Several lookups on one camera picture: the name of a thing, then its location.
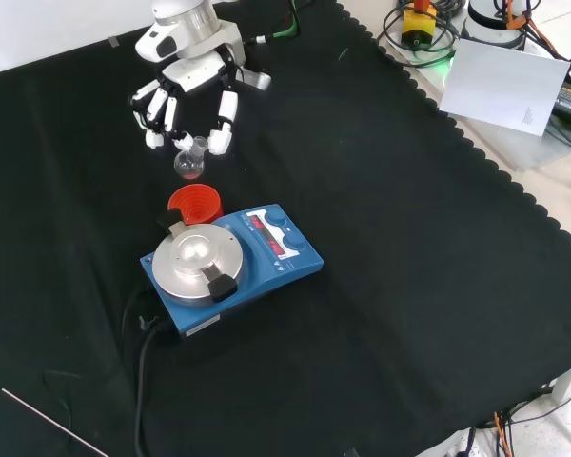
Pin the clear round-bottom flask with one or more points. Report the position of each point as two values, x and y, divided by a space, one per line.
189 164

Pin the glass rod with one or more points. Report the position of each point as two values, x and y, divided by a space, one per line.
52 421

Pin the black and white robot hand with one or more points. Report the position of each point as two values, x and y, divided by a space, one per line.
197 73

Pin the blue heater with steel block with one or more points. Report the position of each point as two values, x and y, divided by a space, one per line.
247 266

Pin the black bench cloth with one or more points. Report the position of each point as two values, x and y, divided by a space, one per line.
385 238

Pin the grey tape piece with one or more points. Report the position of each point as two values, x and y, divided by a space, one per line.
114 42

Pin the white table leg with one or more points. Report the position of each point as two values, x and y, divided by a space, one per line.
567 383

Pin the pale board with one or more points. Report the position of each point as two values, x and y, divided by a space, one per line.
502 88

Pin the yellow stop button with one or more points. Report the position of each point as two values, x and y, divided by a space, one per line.
419 26

